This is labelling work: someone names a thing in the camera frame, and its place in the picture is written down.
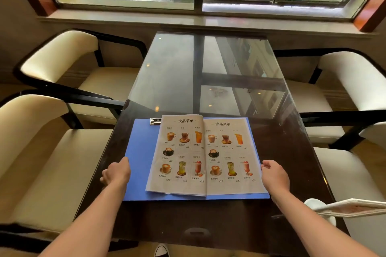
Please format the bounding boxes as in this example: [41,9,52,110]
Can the person's right hand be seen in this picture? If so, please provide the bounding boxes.
[261,159,291,198]

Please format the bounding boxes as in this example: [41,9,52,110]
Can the person's left hand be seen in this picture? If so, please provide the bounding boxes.
[100,157,131,190]

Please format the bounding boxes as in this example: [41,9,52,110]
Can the blue menu folder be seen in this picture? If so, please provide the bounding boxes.
[123,117,271,201]

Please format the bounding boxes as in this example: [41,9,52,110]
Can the person's right forearm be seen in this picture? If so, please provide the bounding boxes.
[270,189,379,257]

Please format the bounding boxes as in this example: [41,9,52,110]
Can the person's left forearm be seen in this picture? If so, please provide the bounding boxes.
[39,180,129,257]

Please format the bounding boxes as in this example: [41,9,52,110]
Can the printed drinks menu pages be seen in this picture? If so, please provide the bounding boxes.
[145,114,268,197]

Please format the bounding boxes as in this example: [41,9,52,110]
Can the white flat tray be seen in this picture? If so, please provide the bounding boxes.
[304,198,386,226]

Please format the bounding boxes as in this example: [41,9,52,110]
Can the black and white sneaker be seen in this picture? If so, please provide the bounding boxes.
[153,244,170,257]

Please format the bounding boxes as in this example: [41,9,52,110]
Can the grey stone window sill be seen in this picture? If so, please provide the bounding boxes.
[37,9,378,39]

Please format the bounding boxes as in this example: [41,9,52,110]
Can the cream chair with black frame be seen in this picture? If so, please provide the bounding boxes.
[300,110,386,257]
[273,48,386,149]
[13,29,148,130]
[0,90,126,246]

